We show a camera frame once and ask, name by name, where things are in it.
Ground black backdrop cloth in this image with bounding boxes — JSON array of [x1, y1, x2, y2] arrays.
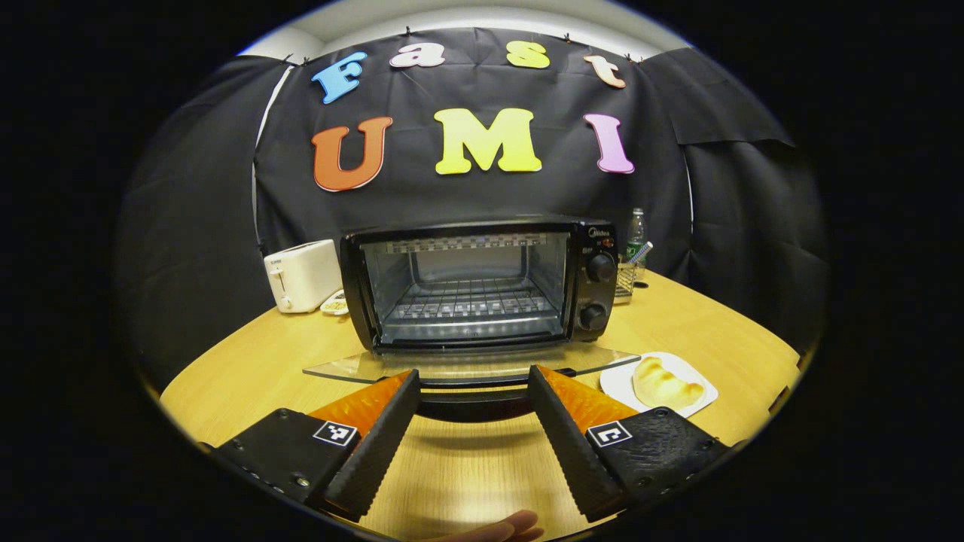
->
[[117, 28, 829, 392]]

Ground white toaster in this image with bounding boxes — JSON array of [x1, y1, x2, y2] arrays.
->
[[264, 239, 343, 314]]

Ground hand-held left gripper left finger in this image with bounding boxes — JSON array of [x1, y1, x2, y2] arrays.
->
[[213, 369, 421, 522]]

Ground black electric oven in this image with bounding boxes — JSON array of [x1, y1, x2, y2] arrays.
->
[[303, 216, 642, 422]]

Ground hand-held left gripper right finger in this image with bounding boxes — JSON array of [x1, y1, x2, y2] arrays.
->
[[527, 365, 730, 522]]

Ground metal wire basket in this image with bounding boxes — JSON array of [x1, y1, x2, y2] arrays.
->
[[614, 260, 641, 305]]

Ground white square plate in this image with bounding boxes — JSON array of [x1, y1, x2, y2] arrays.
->
[[600, 352, 718, 419]]

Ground golden croissant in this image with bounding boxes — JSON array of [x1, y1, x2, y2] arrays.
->
[[631, 356, 705, 411]]

